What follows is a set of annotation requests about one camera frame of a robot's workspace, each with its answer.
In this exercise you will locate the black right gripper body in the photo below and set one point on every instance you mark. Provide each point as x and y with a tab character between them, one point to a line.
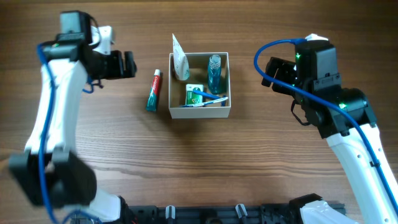
285	69

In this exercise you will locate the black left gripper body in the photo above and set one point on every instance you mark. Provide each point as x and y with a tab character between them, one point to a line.
109	65

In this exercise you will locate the Colgate toothpaste tube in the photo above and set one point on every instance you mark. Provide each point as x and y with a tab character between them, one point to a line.
154	92

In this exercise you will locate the white lotion tube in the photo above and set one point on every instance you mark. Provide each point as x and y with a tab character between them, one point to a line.
181	64

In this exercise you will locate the blue white toothbrush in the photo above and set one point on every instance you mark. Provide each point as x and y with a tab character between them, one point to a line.
219	100

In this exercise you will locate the blue Listerine mouthwash bottle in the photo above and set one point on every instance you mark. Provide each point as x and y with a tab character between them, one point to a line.
214	74

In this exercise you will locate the blue disposable razor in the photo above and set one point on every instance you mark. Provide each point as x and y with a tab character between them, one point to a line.
205	95

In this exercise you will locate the green white soap packet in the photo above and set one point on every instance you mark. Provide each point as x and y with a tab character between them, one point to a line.
191	97

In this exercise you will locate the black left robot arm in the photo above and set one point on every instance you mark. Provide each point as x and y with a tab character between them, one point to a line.
49	171

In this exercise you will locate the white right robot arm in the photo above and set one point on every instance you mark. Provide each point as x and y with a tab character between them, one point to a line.
345	119

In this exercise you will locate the white cardboard box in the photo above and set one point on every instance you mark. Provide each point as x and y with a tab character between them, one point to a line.
198	65

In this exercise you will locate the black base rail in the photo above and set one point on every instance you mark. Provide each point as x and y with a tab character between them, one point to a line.
263	214

